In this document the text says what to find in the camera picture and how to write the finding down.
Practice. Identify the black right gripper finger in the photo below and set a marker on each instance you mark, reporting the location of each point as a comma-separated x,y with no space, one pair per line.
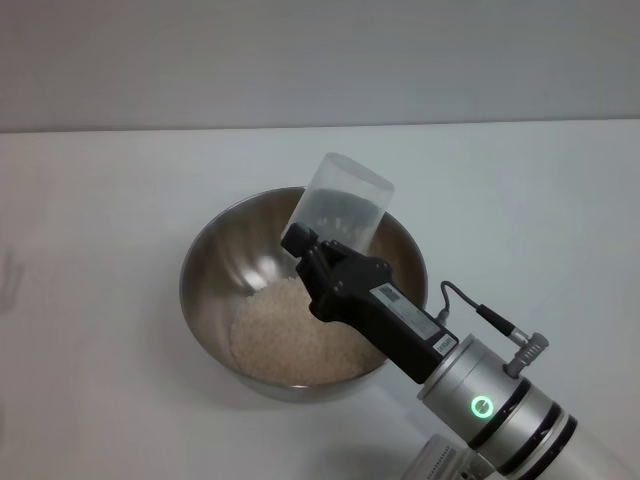
336,251
310,270

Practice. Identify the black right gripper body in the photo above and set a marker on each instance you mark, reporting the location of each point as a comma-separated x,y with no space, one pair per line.
370,305

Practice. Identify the clear plastic measuring cup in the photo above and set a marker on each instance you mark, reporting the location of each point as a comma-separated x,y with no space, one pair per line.
345,200

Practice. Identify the white uncooked rice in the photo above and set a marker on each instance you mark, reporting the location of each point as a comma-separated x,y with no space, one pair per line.
290,340

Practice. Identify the stainless steel mixing bowl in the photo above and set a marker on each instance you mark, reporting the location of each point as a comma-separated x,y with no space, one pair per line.
215,280

